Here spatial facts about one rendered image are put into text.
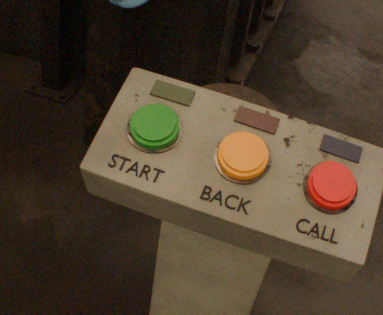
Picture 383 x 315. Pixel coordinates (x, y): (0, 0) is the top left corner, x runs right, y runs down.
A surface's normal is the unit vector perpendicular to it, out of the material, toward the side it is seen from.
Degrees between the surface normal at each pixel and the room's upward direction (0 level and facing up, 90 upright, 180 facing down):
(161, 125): 20
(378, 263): 0
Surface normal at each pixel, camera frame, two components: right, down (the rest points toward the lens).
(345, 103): 0.13, -0.73
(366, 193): 0.00, -0.48
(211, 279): -0.33, 0.61
